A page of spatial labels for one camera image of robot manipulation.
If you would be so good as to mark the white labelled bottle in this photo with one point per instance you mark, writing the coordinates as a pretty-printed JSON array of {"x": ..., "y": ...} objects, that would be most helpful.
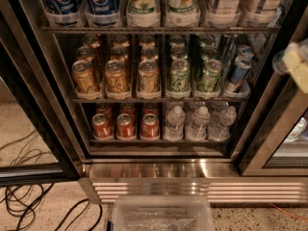
[
  {"x": 258, "y": 13},
  {"x": 222, "y": 13}
]

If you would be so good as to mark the red bull can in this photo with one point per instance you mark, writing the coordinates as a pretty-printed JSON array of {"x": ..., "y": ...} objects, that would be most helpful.
[
  {"x": 245, "y": 51},
  {"x": 278, "y": 64},
  {"x": 238, "y": 73}
]

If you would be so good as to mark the right Pepsi bottle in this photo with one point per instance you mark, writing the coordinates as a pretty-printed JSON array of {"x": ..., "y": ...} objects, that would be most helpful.
[{"x": 102, "y": 12}]

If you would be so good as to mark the second-row right green can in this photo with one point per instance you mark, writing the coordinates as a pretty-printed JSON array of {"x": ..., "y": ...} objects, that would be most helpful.
[{"x": 209, "y": 52}]

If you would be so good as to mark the second-row orange can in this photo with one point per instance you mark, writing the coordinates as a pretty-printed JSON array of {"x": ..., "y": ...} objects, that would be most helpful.
[
  {"x": 149, "y": 53},
  {"x": 85, "y": 53},
  {"x": 119, "y": 53}
]

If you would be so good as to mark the left red soda can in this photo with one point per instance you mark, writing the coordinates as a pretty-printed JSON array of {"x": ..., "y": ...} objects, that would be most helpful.
[{"x": 101, "y": 126}]

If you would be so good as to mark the right red soda can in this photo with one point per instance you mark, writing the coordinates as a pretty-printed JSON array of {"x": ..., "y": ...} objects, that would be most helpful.
[{"x": 150, "y": 126}]

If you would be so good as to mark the left 7up bottle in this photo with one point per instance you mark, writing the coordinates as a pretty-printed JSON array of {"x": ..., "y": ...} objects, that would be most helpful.
[{"x": 143, "y": 13}]

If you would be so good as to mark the left water bottle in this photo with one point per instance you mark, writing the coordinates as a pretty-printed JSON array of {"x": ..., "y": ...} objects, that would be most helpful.
[{"x": 175, "y": 124}]

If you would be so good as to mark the orange lacroix can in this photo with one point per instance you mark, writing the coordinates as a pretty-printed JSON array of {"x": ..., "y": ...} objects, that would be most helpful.
[
  {"x": 148, "y": 77},
  {"x": 84, "y": 77},
  {"x": 117, "y": 80}
]

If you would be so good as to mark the second-row green can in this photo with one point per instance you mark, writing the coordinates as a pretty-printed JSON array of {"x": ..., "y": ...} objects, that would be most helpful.
[
  {"x": 178, "y": 52},
  {"x": 209, "y": 52}
]

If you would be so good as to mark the second-row left orange can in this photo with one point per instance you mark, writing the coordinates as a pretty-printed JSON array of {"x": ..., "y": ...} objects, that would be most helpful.
[{"x": 85, "y": 53}]

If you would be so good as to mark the stainless fridge base grille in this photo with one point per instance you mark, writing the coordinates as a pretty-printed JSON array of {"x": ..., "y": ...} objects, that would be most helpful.
[{"x": 220, "y": 183}]

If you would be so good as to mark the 7up bottle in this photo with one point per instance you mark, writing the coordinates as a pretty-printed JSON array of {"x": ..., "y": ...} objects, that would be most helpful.
[
  {"x": 143, "y": 13},
  {"x": 182, "y": 13}
]

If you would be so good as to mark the red soda can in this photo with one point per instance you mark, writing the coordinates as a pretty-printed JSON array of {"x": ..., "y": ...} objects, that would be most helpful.
[
  {"x": 101, "y": 126},
  {"x": 150, "y": 126},
  {"x": 125, "y": 126}
]

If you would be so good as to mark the front middle orange LaCroix can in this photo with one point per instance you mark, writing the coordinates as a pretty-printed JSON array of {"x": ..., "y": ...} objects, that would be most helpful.
[{"x": 117, "y": 80}]

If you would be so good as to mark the second-row right orange can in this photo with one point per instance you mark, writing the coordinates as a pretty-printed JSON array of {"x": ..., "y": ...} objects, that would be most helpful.
[{"x": 149, "y": 53}]

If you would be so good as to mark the second-row middle orange can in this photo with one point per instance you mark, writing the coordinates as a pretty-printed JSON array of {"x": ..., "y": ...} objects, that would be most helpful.
[{"x": 119, "y": 53}]

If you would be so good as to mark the front left orange LaCroix can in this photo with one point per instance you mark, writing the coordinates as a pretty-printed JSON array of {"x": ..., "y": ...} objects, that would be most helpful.
[{"x": 84, "y": 77}]

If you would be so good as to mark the second-row left green can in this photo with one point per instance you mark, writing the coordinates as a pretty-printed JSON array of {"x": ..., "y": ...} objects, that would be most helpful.
[{"x": 178, "y": 52}]

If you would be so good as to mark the front right orange LaCroix can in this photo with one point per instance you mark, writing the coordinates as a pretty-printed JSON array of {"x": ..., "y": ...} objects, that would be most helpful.
[{"x": 148, "y": 77}]

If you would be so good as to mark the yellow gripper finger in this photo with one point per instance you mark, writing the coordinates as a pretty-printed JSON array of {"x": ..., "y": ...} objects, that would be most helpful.
[
  {"x": 303, "y": 50},
  {"x": 296, "y": 66}
]

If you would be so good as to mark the left glass fridge door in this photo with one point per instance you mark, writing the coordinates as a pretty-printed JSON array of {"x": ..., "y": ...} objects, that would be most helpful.
[{"x": 36, "y": 85}]

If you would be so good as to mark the green lacroix can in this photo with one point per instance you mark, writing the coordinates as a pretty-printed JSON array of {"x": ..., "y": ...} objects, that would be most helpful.
[
  {"x": 179, "y": 75},
  {"x": 210, "y": 75}
]

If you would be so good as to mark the middle red soda can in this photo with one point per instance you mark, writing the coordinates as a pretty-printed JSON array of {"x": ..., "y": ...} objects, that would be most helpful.
[{"x": 125, "y": 126}]

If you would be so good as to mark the left white labelled bottle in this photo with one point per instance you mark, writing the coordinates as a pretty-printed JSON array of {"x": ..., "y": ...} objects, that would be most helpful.
[{"x": 222, "y": 13}]

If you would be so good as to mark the right white labelled bottle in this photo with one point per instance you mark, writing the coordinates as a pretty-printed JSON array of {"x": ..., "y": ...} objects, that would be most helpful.
[{"x": 258, "y": 13}]

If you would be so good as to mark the water bottle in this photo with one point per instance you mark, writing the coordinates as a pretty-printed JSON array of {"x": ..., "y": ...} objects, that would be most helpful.
[
  {"x": 175, "y": 124},
  {"x": 219, "y": 130},
  {"x": 197, "y": 125}
]

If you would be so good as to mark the front right green LaCroix can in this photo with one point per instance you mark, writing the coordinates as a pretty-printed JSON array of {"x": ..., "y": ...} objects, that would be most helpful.
[{"x": 210, "y": 75}]

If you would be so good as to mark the right water bottle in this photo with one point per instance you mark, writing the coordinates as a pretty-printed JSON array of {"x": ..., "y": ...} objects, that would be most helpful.
[{"x": 219, "y": 130}]

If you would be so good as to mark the clear plastic bin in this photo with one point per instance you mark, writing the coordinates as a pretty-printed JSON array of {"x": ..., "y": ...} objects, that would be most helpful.
[{"x": 162, "y": 213}]

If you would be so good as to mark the left Pepsi bottle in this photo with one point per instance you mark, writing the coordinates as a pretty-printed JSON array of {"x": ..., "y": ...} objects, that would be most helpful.
[{"x": 64, "y": 8}]

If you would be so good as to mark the right 7up bottle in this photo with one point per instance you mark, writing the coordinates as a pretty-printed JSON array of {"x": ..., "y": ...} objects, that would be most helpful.
[{"x": 182, "y": 13}]

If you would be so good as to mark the pepsi bottle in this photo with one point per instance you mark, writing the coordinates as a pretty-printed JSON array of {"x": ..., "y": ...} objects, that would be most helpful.
[
  {"x": 64, "y": 8},
  {"x": 102, "y": 12}
]

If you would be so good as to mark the front left green LaCroix can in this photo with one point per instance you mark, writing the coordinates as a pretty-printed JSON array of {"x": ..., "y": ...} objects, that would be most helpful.
[{"x": 179, "y": 75}]

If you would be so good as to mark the middle water bottle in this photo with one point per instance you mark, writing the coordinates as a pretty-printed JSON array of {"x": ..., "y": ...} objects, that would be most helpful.
[{"x": 197, "y": 125}]

